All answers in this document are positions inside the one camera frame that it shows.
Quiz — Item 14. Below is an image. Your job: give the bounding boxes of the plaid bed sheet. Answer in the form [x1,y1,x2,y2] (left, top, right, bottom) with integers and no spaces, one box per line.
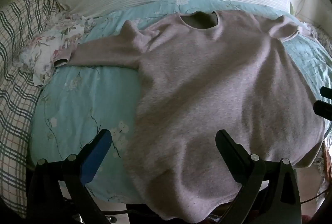
[0,0,62,218]

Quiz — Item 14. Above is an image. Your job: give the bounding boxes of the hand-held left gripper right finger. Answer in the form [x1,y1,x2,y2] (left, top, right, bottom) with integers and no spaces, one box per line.
[215,129,303,224]

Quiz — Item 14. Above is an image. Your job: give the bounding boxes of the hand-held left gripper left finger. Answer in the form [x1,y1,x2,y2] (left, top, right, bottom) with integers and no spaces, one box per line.
[27,129,112,224]

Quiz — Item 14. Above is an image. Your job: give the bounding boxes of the light blue floral quilt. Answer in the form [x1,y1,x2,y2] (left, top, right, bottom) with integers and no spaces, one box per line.
[28,0,332,204]

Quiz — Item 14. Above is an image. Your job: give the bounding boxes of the pinkish grey sweater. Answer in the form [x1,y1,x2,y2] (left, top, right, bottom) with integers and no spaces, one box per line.
[54,10,326,223]

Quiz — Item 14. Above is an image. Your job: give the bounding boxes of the white floral cloth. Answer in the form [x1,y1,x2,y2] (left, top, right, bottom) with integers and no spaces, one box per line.
[19,14,97,87]

